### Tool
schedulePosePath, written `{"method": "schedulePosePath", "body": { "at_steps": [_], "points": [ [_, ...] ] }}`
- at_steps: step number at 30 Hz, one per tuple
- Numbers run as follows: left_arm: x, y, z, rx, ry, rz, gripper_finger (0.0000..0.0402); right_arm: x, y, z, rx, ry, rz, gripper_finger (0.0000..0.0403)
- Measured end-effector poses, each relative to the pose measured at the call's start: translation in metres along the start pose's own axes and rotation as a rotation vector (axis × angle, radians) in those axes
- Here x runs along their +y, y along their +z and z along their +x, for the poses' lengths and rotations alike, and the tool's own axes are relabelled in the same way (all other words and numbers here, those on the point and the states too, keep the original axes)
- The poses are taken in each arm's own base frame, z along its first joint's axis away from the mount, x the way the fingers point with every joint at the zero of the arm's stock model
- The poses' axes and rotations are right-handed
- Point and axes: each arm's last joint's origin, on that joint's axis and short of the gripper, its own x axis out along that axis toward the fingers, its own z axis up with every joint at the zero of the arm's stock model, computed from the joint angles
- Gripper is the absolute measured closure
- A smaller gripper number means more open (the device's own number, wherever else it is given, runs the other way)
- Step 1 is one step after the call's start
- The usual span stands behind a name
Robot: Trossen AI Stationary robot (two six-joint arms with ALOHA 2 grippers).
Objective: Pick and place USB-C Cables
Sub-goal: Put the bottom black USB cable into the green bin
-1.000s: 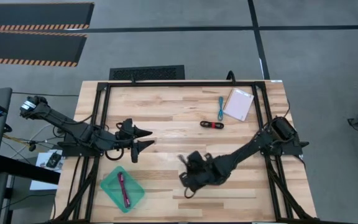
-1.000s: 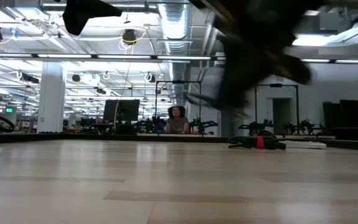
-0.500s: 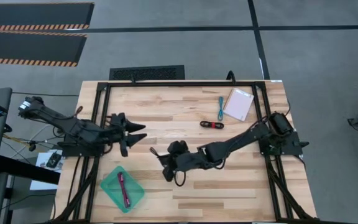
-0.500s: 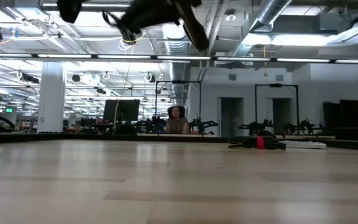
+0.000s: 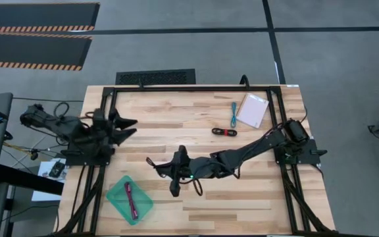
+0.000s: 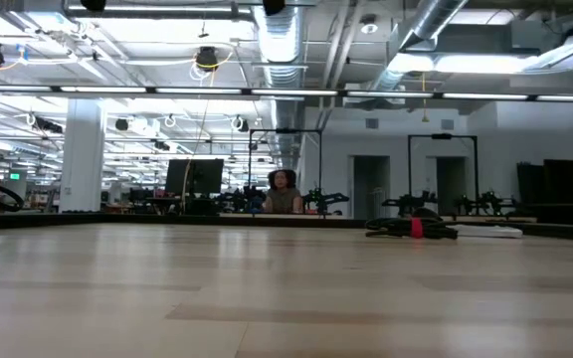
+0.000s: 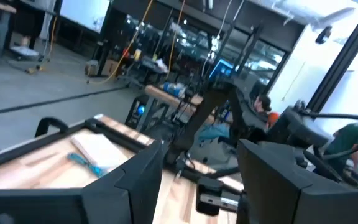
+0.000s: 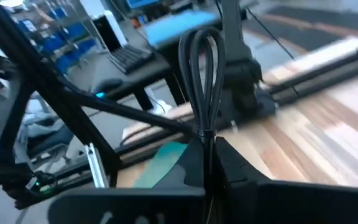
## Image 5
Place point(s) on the green translucent plastic tray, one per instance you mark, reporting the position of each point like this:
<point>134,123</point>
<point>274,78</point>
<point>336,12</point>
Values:
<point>143,204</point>

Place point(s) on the black hazard-striped floor mat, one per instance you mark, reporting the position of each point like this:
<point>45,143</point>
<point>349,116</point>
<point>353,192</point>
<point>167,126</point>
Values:
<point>38,14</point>
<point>28,49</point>

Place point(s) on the small black handheld device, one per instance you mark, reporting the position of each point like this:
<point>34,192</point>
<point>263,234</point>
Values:
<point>57,169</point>

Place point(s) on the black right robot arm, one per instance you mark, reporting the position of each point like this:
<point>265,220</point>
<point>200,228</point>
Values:
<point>252,148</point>

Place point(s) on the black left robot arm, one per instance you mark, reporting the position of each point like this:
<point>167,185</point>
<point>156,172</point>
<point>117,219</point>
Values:
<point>61,126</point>

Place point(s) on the black aluminium table frame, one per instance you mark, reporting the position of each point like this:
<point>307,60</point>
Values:
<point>192,89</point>

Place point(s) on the black floor vent grille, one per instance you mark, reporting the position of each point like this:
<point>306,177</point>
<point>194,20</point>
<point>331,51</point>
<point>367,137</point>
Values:
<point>156,77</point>

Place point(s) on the black side desk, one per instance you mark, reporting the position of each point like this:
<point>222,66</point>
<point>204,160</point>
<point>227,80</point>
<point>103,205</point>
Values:
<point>28,179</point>

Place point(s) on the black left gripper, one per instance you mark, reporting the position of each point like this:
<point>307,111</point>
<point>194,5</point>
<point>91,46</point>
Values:
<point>102,130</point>

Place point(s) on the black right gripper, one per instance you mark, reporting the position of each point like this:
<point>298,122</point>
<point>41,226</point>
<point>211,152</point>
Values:
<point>183,168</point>

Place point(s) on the white paper sheet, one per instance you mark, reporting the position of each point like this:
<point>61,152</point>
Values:
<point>44,194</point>

